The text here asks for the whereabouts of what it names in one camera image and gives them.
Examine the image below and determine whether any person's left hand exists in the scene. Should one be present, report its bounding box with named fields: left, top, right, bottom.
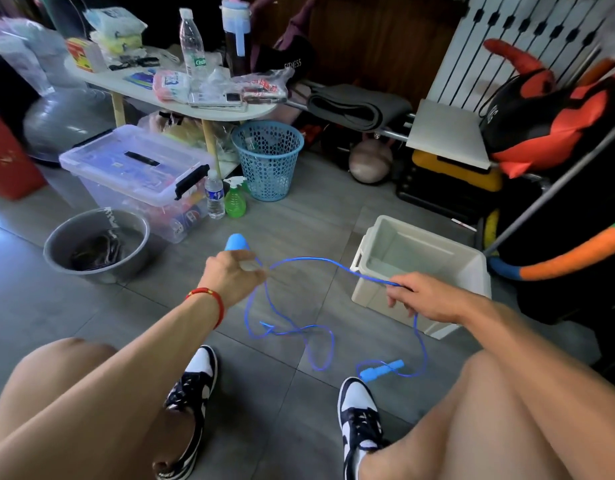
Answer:
left=196, top=251, right=269, bottom=311

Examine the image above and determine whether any person's right hand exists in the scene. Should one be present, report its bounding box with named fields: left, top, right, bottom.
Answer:
left=384, top=271, right=489, bottom=327

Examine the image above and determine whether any white plastic bin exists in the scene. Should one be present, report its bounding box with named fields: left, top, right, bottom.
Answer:
left=349, top=215, right=493, bottom=341

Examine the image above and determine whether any blue jump rope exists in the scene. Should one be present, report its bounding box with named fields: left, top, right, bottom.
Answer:
left=223, top=233, right=431, bottom=383

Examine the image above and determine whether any person's left forearm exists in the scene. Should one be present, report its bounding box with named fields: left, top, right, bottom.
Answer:
left=0, top=293, right=223, bottom=480

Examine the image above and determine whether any person's right forearm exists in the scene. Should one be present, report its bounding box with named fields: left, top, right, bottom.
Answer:
left=465, top=299, right=615, bottom=480

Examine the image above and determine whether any person's right leg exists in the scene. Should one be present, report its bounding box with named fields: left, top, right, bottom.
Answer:
left=359, top=349, right=579, bottom=480

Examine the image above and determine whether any person's leg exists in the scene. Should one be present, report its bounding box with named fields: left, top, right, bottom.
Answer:
left=0, top=337, right=199, bottom=480
left=359, top=349, right=579, bottom=480

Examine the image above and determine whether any person's left leg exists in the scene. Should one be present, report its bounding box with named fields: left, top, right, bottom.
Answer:
left=0, top=337, right=199, bottom=480

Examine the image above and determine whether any green spray bottle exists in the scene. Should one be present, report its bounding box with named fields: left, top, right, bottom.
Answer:
left=223, top=175, right=251, bottom=220

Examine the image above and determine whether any small plastic water bottle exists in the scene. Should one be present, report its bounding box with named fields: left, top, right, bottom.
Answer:
left=204, top=171, right=227, bottom=221

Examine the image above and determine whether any black white left shoe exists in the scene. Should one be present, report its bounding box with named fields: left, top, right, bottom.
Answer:
left=155, top=345, right=221, bottom=480

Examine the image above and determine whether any black white shoe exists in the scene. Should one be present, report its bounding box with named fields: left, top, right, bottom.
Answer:
left=155, top=345, right=221, bottom=480
left=337, top=375, right=389, bottom=480

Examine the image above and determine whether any blue mesh plastic basket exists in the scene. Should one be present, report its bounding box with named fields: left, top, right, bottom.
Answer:
left=230, top=119, right=305, bottom=203

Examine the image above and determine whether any yellow black case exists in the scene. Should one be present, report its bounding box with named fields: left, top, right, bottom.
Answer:
left=411, top=149, right=503, bottom=194

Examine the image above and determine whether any multicoloured hula hoop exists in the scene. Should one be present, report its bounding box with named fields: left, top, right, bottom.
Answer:
left=484, top=209, right=615, bottom=284

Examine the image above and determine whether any brown ball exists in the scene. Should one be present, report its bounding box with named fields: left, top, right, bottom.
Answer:
left=347, top=137, right=395, bottom=186

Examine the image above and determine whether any black white right shoe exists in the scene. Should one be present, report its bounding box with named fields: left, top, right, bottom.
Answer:
left=337, top=375, right=389, bottom=480

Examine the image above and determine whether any black maroon exercise machine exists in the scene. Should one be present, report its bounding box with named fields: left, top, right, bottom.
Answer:
left=517, top=145, right=615, bottom=386

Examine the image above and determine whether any clear bin with black latches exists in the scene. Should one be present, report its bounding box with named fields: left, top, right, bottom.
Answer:
left=58, top=123, right=213, bottom=245

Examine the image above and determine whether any grey flat board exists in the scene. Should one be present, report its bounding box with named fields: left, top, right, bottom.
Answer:
left=405, top=97, right=497, bottom=172

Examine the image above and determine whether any white metal pole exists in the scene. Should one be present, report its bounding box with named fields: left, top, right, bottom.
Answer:
left=484, top=115, right=615, bottom=256

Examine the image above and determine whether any grey metal basin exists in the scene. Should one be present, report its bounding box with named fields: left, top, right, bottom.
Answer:
left=43, top=207, right=153, bottom=286

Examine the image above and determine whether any clear plastic bag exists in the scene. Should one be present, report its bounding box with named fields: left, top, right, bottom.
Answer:
left=229, top=67, right=297, bottom=106

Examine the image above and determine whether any pink white packet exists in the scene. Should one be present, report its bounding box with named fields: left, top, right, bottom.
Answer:
left=152, top=67, right=191, bottom=104

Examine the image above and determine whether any grey folded mat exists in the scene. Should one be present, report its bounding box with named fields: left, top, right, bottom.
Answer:
left=292, top=79, right=413, bottom=133

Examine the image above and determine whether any black red inflatable toy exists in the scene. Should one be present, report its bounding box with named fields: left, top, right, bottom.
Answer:
left=480, top=37, right=615, bottom=181

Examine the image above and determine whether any white round table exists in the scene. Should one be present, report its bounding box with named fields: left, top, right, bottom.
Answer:
left=65, top=49, right=281, bottom=181

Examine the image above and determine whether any grey exercise ball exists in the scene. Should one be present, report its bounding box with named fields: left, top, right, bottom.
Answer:
left=23, top=87, right=113, bottom=161

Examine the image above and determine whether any large plastic water bottle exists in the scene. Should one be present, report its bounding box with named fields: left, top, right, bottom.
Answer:
left=178, top=7, right=207, bottom=78

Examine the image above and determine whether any white radiator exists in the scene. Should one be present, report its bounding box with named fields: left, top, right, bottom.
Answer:
left=427, top=0, right=609, bottom=116

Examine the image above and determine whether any red bag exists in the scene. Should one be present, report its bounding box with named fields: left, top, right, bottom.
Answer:
left=0, top=103, right=47, bottom=202

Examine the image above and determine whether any white blue tumbler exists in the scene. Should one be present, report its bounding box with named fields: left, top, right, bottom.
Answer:
left=220, top=0, right=253, bottom=58

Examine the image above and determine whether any white green pack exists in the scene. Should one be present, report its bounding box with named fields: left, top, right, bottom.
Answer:
left=84, top=7, right=149, bottom=54

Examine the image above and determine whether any white plastic bag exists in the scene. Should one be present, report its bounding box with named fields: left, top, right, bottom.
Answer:
left=0, top=19, right=73, bottom=96

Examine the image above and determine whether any red string bracelet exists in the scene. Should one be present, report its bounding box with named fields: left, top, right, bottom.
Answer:
left=183, top=287, right=227, bottom=331

